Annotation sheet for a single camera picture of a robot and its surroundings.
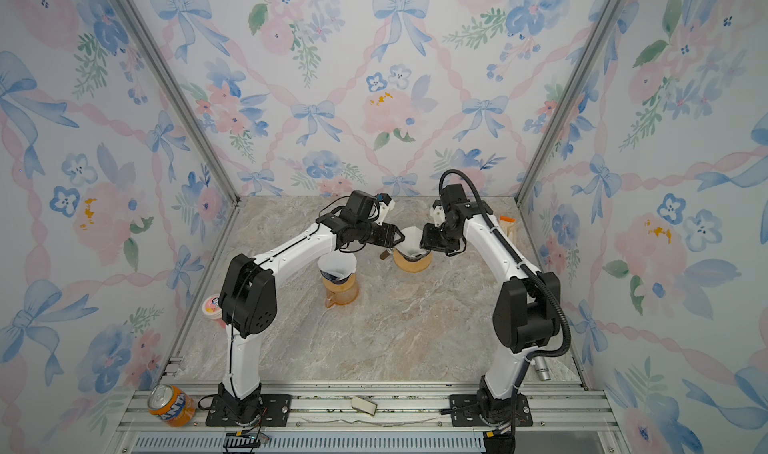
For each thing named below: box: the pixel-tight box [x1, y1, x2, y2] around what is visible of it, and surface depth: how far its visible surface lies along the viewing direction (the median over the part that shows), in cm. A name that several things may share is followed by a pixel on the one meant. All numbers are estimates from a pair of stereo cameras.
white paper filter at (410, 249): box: [395, 226, 431, 262], surface depth 90 cm
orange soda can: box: [148, 384, 197, 427], surface depth 68 cm
